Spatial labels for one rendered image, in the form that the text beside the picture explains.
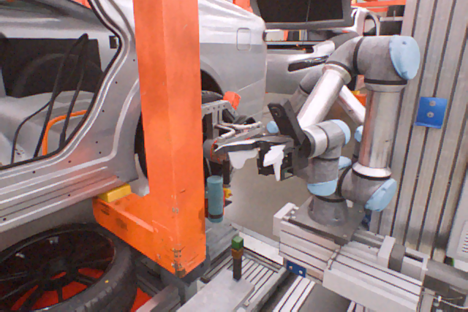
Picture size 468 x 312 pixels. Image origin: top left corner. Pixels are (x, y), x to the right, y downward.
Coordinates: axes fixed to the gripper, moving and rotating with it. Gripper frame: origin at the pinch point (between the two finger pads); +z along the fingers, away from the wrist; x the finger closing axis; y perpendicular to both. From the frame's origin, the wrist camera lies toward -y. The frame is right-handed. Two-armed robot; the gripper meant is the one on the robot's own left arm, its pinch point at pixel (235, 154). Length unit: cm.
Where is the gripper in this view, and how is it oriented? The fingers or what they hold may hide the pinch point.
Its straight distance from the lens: 57.9
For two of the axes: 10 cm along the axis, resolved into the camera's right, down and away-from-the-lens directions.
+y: 0.9, 9.8, 2.0
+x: -6.1, -1.1, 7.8
